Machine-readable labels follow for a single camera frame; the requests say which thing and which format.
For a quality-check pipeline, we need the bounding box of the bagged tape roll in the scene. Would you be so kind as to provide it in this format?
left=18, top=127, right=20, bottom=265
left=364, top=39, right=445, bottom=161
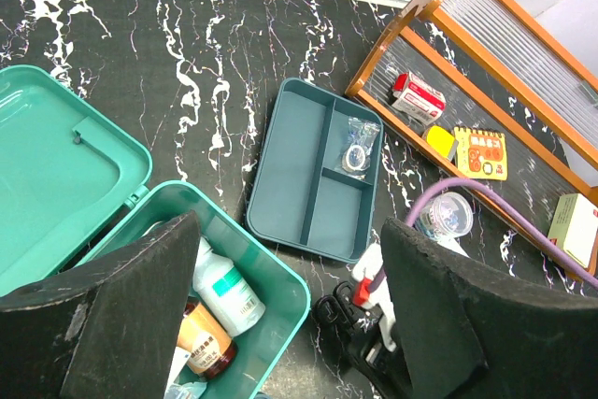
left=336, top=117, right=380, bottom=180

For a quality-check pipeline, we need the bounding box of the blue white bandage packet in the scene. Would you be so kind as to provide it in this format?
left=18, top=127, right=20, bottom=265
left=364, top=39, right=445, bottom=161
left=164, top=347, right=207, bottom=399

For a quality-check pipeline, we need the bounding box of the green medicine kit box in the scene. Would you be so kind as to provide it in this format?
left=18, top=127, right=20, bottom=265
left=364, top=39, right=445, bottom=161
left=1, top=65, right=310, bottom=398

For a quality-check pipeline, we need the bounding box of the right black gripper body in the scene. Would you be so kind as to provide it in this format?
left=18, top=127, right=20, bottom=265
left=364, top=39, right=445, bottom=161
left=312, top=281, right=413, bottom=398

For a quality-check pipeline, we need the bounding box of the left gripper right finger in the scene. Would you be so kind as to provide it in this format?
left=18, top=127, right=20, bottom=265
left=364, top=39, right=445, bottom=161
left=380, top=218, right=597, bottom=398

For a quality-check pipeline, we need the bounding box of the orange cap medicine bottle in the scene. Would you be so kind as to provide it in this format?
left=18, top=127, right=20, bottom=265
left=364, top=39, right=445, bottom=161
left=177, top=298, right=237, bottom=381

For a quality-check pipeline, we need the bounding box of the white green medicine bottle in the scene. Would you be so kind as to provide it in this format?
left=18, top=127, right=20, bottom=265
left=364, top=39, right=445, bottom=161
left=192, top=236, right=265, bottom=337

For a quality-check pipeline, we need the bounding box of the yellow grey sponge block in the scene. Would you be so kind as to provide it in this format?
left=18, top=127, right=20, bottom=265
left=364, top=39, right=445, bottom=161
left=423, top=125, right=459, bottom=161

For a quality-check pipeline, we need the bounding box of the red white medicine box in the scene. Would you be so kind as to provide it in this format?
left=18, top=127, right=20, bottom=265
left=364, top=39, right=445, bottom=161
left=390, top=72, right=446, bottom=126

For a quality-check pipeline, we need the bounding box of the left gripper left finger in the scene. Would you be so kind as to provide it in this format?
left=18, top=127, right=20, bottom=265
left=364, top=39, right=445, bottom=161
left=1, top=211, right=201, bottom=398

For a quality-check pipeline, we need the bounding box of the clear round plastic jar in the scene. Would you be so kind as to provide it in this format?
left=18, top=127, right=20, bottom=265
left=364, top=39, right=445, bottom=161
left=415, top=192, right=474, bottom=241

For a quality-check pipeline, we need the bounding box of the orange spiral notepad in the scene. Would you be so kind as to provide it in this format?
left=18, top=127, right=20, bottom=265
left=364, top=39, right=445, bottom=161
left=452, top=126, right=507, bottom=181

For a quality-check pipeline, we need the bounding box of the blue white mask packet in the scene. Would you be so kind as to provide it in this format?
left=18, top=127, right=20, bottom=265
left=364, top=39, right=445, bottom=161
left=437, top=237, right=469, bottom=257

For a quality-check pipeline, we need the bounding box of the orange wooden shelf rack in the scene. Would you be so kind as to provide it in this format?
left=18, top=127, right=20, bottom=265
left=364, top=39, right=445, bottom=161
left=344, top=0, right=598, bottom=283

